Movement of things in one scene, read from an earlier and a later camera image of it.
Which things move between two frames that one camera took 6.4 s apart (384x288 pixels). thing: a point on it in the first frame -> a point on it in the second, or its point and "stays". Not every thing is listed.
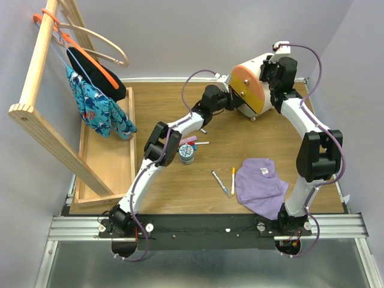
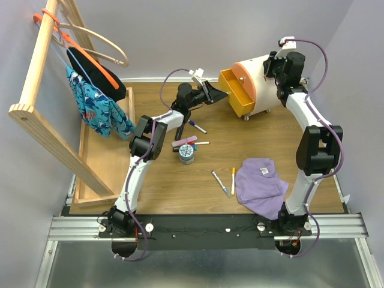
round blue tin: x=186 y=154 stays
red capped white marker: x=197 y=143 stays
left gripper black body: x=228 y=104 -> x=199 y=96
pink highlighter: x=193 y=138 stays
